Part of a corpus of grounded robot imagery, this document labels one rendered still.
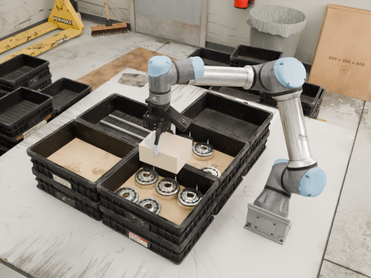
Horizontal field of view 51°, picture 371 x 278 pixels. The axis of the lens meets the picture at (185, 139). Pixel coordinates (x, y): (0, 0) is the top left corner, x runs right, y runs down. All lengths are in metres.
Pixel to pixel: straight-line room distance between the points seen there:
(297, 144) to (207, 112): 0.77
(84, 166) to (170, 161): 0.54
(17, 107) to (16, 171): 0.98
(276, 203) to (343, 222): 1.31
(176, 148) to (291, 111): 0.45
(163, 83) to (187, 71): 0.09
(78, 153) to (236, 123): 0.83
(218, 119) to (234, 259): 0.81
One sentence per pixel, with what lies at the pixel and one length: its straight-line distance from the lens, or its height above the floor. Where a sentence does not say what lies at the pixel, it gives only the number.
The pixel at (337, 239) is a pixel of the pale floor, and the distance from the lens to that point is 2.78.
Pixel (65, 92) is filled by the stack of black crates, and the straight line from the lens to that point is 3.31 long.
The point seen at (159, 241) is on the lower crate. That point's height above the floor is 0.80.
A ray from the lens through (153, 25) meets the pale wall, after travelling 5.18.
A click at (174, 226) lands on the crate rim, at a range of 1.41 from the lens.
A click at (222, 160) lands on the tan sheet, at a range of 1.84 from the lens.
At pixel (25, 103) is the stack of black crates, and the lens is 3.02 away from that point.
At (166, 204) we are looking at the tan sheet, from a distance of 1.62.
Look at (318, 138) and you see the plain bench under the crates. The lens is 2.34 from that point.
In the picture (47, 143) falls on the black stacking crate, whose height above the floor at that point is 0.90.
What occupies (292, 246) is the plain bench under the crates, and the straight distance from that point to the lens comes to 1.72.
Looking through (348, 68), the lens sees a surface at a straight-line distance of 4.30.
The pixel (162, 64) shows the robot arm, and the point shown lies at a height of 1.45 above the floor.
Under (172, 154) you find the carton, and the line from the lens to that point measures 1.40.
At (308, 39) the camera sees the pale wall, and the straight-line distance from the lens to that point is 4.52.
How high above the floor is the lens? 2.01
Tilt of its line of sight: 37 degrees down
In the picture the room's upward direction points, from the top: 2 degrees clockwise
